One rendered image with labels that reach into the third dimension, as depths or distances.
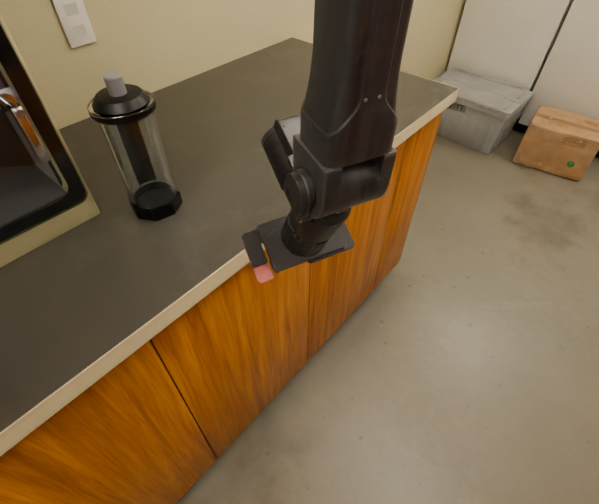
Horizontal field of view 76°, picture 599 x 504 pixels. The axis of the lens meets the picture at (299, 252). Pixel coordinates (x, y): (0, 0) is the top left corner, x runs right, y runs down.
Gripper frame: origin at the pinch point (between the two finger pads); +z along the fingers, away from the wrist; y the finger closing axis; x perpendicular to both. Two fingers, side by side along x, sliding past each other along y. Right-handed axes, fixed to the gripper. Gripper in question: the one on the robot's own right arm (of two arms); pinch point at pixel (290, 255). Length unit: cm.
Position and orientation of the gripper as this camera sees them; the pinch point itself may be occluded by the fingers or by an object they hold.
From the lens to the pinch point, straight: 57.0
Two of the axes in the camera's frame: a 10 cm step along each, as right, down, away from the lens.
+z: -2.0, 2.9, 9.3
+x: 3.9, 9.0, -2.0
